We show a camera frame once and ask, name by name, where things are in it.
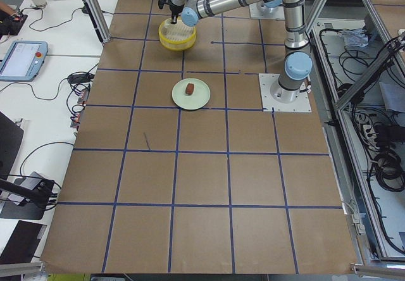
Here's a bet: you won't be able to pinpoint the pale green plate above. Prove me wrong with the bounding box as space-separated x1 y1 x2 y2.
171 78 211 110

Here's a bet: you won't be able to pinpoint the lower yellow steamer layer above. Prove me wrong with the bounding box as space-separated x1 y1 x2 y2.
158 18 197 51

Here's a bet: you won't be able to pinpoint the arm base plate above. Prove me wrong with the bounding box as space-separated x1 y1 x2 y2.
258 73 312 113

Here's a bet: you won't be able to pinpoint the teach pendant tablet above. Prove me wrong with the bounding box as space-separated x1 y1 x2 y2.
1 41 48 82

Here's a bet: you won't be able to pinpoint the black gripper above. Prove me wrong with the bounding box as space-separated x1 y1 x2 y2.
158 0 185 25

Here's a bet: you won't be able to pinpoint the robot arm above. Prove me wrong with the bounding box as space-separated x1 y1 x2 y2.
158 0 313 104

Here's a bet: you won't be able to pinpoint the black coiled cables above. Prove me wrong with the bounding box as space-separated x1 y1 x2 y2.
366 151 404 190

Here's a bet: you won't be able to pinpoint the black camera stand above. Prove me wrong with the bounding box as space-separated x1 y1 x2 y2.
1 173 57 220

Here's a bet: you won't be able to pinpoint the aluminium frame post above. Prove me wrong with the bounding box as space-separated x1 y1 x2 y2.
82 0 111 44

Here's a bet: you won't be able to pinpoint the black power adapter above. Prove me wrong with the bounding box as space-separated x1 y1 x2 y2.
67 73 94 84

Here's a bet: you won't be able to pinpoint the brown bun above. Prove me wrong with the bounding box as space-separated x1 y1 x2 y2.
185 83 195 96

